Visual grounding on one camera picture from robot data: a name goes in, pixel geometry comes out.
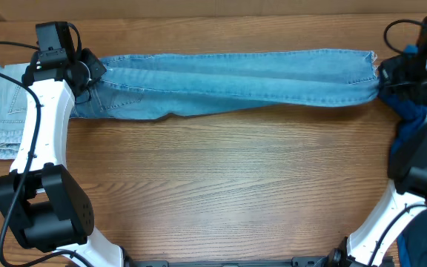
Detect brown cardboard wall panel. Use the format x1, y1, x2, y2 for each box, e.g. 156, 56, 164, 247
0, 0, 427, 22

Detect dark blue clothes pile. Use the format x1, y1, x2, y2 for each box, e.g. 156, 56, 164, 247
379, 47, 427, 266

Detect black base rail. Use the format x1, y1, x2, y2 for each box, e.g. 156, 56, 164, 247
125, 256, 328, 267

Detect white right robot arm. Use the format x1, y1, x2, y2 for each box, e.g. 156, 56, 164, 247
316, 60, 427, 266

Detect long blue denim jeans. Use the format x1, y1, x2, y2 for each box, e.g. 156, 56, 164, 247
71, 49, 378, 120

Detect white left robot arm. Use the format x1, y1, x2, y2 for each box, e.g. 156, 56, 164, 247
0, 48, 132, 266

